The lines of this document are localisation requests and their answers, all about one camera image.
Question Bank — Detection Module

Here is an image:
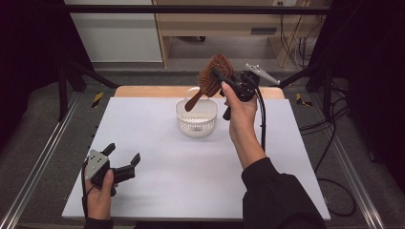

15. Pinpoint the black metal frame stand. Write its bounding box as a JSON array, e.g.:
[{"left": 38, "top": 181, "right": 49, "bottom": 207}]
[
  {"left": 276, "top": 60, "right": 334, "bottom": 122},
  {"left": 57, "top": 56, "right": 119, "bottom": 122}
]

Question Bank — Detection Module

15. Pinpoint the black horizontal frame bar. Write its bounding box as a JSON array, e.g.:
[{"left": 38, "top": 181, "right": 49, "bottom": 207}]
[{"left": 61, "top": 4, "right": 333, "bottom": 14}]

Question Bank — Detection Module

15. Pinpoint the white plastic basket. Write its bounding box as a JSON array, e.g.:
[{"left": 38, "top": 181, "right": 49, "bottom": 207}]
[{"left": 174, "top": 87, "right": 220, "bottom": 138}]

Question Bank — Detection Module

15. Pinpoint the yellow black floor tape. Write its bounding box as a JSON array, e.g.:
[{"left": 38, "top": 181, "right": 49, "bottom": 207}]
[
  {"left": 91, "top": 92, "right": 105, "bottom": 109},
  {"left": 295, "top": 93, "right": 313, "bottom": 108}
]

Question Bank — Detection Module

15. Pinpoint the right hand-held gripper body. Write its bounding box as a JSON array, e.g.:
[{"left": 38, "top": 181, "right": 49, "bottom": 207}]
[{"left": 222, "top": 63, "right": 281, "bottom": 121}]

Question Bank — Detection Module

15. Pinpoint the bundle of hanging cables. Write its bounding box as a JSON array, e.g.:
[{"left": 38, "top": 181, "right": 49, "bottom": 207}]
[{"left": 278, "top": 13, "right": 326, "bottom": 71}]

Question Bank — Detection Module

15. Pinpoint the light wooden desk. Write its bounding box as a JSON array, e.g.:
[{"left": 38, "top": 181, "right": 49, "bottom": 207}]
[{"left": 152, "top": 0, "right": 332, "bottom": 70}]

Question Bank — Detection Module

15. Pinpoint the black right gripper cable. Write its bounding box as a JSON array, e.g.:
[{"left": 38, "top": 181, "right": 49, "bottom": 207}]
[{"left": 253, "top": 86, "right": 267, "bottom": 153}]

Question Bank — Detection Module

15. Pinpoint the aluminium floor rail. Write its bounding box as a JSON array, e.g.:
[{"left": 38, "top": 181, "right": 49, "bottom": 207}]
[
  {"left": 0, "top": 92, "right": 81, "bottom": 229},
  {"left": 309, "top": 94, "right": 387, "bottom": 229}
]

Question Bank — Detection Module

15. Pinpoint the person's left hand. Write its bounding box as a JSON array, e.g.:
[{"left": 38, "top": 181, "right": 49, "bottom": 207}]
[{"left": 83, "top": 169, "right": 117, "bottom": 221}]

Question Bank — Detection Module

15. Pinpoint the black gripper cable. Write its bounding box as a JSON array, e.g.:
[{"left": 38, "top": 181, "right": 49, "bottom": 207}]
[
  {"left": 80, "top": 157, "right": 96, "bottom": 219},
  {"left": 253, "top": 86, "right": 267, "bottom": 153}
]

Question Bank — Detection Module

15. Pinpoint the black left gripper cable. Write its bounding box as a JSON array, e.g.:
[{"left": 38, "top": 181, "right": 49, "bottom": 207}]
[{"left": 80, "top": 157, "right": 96, "bottom": 219}]

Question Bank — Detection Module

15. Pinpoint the person's right hand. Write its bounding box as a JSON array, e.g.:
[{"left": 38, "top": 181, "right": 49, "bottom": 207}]
[{"left": 221, "top": 80, "right": 259, "bottom": 146}]

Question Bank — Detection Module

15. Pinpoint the black floor cable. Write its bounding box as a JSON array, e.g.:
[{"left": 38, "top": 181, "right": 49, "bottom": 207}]
[{"left": 298, "top": 80, "right": 357, "bottom": 219}]

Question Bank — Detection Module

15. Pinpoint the brown wooden hairbrush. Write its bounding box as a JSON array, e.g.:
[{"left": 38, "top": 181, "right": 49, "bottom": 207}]
[{"left": 184, "top": 52, "right": 235, "bottom": 113}]

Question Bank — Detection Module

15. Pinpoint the black curtain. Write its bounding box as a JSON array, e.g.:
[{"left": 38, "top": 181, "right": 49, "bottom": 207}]
[
  {"left": 309, "top": 0, "right": 405, "bottom": 195},
  {"left": 0, "top": 0, "right": 94, "bottom": 151}
]

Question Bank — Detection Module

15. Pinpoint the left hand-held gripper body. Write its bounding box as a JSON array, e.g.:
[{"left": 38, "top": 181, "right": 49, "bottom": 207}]
[{"left": 84, "top": 149, "right": 137, "bottom": 192}]

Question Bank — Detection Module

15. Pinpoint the white cabinet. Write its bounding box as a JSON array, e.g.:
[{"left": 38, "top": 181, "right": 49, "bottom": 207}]
[{"left": 62, "top": 0, "right": 164, "bottom": 63}]

